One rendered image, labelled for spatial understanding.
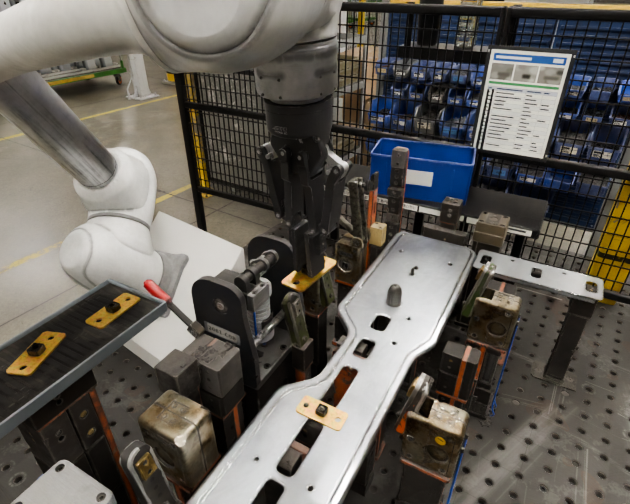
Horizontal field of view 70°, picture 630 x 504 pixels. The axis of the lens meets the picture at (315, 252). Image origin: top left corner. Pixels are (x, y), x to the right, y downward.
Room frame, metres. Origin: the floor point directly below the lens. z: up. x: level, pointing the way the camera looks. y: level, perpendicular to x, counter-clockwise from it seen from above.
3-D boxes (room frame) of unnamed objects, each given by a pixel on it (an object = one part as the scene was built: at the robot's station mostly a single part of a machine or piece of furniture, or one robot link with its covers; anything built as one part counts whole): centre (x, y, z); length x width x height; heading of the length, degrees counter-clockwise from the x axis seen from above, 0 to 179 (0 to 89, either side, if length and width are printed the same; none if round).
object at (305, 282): (0.52, 0.01, 1.27); 0.08 x 0.04 x 0.01; 143
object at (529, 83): (1.33, -0.59, 1.30); 0.23 x 0.02 x 0.31; 61
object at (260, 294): (0.68, 0.12, 0.94); 0.18 x 0.13 x 0.49; 151
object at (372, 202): (1.06, -0.15, 0.95); 0.03 x 0.01 x 0.50; 151
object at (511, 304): (0.75, -0.39, 0.87); 0.12 x 0.09 x 0.35; 61
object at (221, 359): (0.56, 0.18, 0.89); 0.13 x 0.11 x 0.38; 61
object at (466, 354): (0.65, -0.29, 0.84); 0.11 x 0.08 x 0.29; 61
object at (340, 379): (0.65, -0.10, 0.84); 0.12 x 0.05 x 0.29; 61
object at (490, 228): (1.08, -0.48, 0.88); 0.08 x 0.08 x 0.36; 61
